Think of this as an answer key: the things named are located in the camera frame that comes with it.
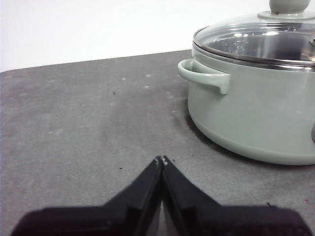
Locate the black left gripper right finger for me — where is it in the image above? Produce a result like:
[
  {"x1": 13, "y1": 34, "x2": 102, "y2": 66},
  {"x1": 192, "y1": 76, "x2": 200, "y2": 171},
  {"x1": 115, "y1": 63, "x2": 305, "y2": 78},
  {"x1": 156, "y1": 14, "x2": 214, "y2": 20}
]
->
[{"x1": 161, "y1": 154, "x2": 314, "y2": 236}]

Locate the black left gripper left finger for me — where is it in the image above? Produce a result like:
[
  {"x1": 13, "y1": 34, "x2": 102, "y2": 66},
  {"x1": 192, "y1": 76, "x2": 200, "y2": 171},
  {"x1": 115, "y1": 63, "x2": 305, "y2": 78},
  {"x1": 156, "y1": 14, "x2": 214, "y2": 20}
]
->
[{"x1": 11, "y1": 155, "x2": 163, "y2": 236}]

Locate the glass lid with green knob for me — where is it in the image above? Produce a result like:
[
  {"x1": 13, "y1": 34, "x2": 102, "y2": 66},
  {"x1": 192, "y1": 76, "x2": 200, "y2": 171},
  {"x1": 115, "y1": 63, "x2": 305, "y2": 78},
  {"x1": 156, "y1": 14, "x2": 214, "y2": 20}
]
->
[{"x1": 192, "y1": 0, "x2": 315, "y2": 71}]

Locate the pale green electric steamer pot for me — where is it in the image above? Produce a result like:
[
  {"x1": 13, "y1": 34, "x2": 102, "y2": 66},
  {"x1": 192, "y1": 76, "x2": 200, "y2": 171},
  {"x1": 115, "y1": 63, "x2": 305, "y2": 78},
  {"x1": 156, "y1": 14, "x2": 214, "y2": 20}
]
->
[{"x1": 177, "y1": 44, "x2": 315, "y2": 166}]

